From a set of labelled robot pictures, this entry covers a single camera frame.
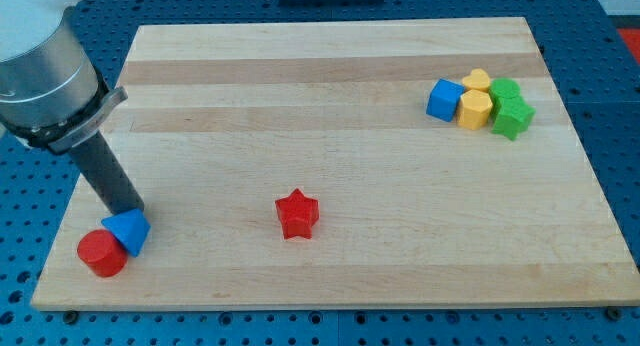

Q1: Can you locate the blue triangle block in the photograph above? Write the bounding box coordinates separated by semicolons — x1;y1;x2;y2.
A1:
101;208;151;257

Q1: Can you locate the red cylinder block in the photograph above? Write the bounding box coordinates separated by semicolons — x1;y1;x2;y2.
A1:
77;229;128;277

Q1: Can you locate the yellow hexagon block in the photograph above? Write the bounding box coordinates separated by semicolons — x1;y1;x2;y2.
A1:
457;89;493;130

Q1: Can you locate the green star block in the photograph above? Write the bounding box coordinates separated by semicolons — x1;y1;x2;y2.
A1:
491;97;536;141

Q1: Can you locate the green cylinder block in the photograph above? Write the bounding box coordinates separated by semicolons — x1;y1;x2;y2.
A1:
489;78;520;118

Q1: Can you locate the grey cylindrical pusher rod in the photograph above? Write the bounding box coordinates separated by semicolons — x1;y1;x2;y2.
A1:
68;132;145;215

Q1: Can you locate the wooden board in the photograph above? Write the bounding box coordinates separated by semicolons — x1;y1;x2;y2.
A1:
32;17;639;311

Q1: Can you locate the red star block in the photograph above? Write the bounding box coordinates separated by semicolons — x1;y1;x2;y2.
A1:
275;188;319;239

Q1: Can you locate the yellow heart block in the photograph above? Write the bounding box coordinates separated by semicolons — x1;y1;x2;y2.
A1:
462;68;491;93

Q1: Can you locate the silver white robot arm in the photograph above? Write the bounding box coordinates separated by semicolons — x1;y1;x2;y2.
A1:
1;0;127;154

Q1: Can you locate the blue cube block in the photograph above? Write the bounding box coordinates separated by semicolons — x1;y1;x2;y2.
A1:
426;79;465;122

